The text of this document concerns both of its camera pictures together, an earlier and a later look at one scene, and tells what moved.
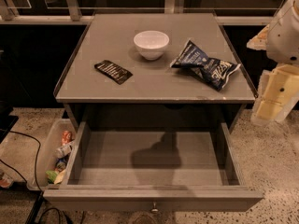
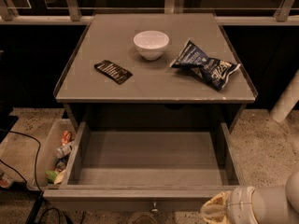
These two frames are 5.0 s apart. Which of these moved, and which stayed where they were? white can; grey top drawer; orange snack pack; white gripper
Moved: white gripper
Stayed: grey top drawer; white can; orange snack pack
